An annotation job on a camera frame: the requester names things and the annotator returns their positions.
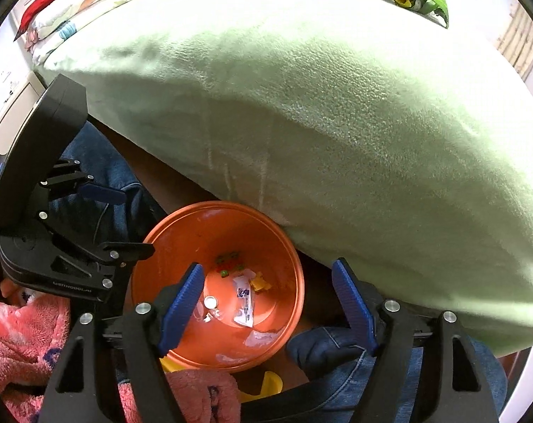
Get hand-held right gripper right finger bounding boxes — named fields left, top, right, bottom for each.
left=330, top=258, right=501, bottom=423

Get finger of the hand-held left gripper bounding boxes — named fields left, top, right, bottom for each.
left=34, top=160, right=127, bottom=222
left=50, top=224, right=156, bottom=292

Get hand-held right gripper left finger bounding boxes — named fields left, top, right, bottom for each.
left=37, top=262, right=206, bottom=423

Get orange plastic bin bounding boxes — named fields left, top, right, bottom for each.
left=131, top=201, right=305, bottom=373

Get clear plastic scrap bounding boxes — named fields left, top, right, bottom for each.
left=196, top=308, right=226, bottom=324

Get blue jeans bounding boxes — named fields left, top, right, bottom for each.
left=50, top=122, right=509, bottom=423

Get white nightstand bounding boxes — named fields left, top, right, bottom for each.
left=0, top=68, right=51, bottom=151

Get small colourful wrapper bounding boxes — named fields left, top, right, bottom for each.
left=216, top=251, right=245, bottom=278

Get white sachet wrapper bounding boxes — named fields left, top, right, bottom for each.
left=231, top=273, right=255, bottom=327

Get yellow crumpled wrapper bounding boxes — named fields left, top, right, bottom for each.
left=251, top=272, right=272, bottom=294

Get yellow plastic item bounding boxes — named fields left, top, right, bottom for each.
left=160, top=356, right=286, bottom=404

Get lower floral white pillow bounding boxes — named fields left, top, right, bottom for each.
left=31, top=0, right=153, bottom=68

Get pink fleece garment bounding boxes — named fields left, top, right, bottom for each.
left=0, top=293, right=241, bottom=423

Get green bed blanket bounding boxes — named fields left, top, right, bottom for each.
left=37, top=0, right=533, bottom=355

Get beige floral curtain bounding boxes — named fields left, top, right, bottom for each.
left=498, top=2, right=533, bottom=82

